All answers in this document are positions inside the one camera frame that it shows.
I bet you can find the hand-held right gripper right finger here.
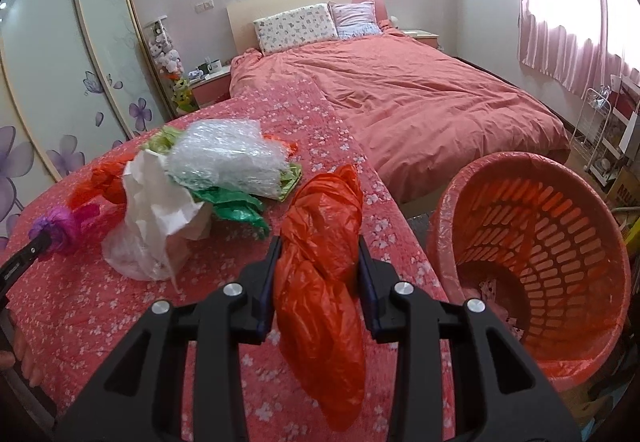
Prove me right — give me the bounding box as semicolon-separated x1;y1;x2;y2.
355;237;596;442

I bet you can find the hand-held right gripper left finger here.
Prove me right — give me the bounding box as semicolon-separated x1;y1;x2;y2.
52;236;286;442

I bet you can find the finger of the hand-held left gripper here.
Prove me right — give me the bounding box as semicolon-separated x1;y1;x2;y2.
0;236;51;309

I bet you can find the red plastic bag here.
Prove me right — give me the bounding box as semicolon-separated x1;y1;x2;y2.
272;163;368;428

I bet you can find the purple plastic bag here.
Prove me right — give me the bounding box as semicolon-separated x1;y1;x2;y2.
29;203;101;256

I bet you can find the yellow-green plastic bag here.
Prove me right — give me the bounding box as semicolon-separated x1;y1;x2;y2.
272;161;304;202

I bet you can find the clear white plastic bag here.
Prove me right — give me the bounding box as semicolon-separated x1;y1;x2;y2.
162;119;293;200

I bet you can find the orange plastic laundry basket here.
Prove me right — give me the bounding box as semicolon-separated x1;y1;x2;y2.
427;151;632;380

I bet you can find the person's left hand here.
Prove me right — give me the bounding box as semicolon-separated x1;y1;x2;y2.
0;325;41;385

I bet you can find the green plastic bag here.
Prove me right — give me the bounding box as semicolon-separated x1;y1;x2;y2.
192;187;271;239

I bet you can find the red floral blanket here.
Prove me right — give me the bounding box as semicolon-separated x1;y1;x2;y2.
0;77;456;442

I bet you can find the translucent plastic bag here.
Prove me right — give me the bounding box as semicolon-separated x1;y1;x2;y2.
101;222;188;281

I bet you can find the orange plastic bag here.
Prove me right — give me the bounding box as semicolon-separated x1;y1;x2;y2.
67;157;128;211
264;133;299;158

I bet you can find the pink duvet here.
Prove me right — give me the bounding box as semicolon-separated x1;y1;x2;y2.
230;30;571;203

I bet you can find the flower print sliding wardrobe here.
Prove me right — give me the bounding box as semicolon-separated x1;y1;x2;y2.
0;0;173;248

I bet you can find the pink white nightstand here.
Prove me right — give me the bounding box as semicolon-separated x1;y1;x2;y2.
190;65;234;109
400;28;441;52

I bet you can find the plush toy display tower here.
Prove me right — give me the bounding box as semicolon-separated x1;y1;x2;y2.
145;17;199;116

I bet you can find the white patterned pillow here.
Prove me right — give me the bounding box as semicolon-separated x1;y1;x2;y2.
252;2;340;54

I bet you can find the pink striped pillow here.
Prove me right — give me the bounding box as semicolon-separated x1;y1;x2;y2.
327;0;384;41

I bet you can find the cardboard box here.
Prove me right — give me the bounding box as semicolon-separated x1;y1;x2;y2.
606;166;640;209

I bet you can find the pink curtain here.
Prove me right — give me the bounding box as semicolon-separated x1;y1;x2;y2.
515;0;640;98

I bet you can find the white wire rack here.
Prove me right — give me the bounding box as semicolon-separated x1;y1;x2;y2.
570;86;614;174

